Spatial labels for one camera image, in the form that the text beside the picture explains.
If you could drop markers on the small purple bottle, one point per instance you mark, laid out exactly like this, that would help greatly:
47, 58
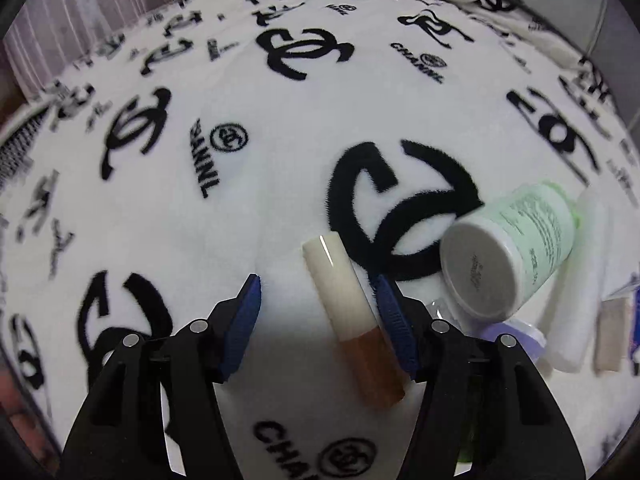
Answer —
525, 332

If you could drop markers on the pink patterned curtain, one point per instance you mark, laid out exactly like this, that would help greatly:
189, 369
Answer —
75, 20

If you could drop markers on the slim white bottle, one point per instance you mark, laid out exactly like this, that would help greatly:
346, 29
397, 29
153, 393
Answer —
580, 285

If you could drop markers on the blue and white box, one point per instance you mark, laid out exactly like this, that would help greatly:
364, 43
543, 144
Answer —
612, 335

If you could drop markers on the white and orange lip balm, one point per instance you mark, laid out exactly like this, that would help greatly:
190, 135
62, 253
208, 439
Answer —
345, 300

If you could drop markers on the green jar with white lid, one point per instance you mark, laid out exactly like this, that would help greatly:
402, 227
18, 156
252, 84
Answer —
500, 260

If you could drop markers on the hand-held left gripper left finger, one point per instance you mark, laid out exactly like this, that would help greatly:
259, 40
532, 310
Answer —
245, 320

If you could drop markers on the white black printed blanket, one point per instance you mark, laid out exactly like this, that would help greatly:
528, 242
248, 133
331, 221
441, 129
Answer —
250, 210

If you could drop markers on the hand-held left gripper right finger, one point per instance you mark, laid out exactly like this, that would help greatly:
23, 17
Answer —
395, 320

